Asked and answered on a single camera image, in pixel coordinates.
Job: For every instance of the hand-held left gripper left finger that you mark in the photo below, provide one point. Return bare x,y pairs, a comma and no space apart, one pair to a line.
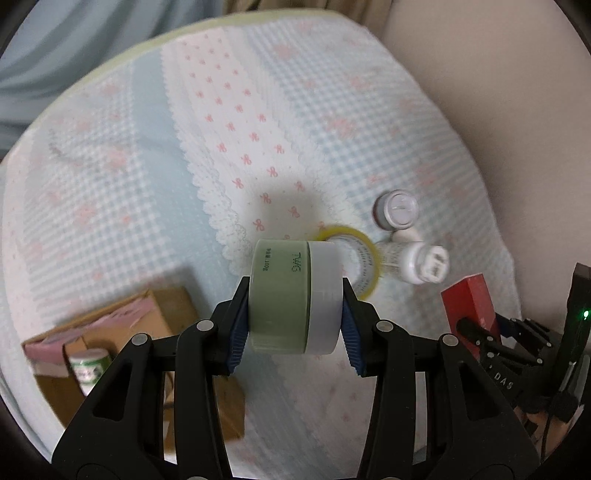
238,332

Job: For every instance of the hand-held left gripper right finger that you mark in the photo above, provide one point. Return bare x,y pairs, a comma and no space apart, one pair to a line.
352,337

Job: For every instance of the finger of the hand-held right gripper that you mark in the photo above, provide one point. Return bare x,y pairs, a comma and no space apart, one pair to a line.
521,330
473,334

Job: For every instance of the red box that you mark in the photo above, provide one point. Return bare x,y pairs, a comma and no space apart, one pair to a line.
471,297

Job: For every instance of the green jar with white lid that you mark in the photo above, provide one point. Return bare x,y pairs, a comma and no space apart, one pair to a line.
281,304

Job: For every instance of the cardboard box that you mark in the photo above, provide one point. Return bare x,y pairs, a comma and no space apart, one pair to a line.
205,401

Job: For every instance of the clear yellowish tape roll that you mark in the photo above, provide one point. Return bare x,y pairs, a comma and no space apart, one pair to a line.
367,270

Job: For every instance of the white bottle with flip cap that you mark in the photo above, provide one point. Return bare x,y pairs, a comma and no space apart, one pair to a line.
422,263

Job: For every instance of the white bottle with round cap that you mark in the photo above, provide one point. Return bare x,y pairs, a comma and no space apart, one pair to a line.
398,210

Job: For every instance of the green and white can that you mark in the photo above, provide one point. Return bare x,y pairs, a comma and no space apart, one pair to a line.
87,369

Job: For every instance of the checked bow-print bed sheet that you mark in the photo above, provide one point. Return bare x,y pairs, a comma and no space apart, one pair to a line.
152,194

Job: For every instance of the pink paper label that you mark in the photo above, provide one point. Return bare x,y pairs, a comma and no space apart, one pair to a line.
69,339

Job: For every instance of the light blue cloth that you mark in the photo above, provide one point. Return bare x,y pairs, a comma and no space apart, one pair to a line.
69,41

